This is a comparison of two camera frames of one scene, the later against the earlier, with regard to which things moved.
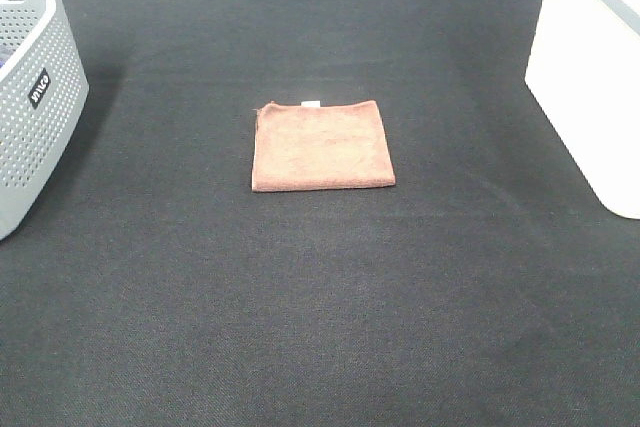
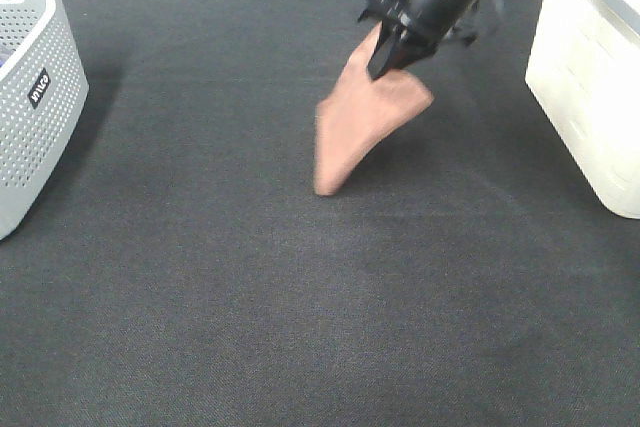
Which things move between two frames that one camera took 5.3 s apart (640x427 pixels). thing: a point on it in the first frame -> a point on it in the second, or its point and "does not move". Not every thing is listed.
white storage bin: [585, 65] does not move
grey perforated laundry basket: [44, 85] does not move
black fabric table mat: [315, 188] does not move
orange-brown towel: [307, 145] -> [358, 111]
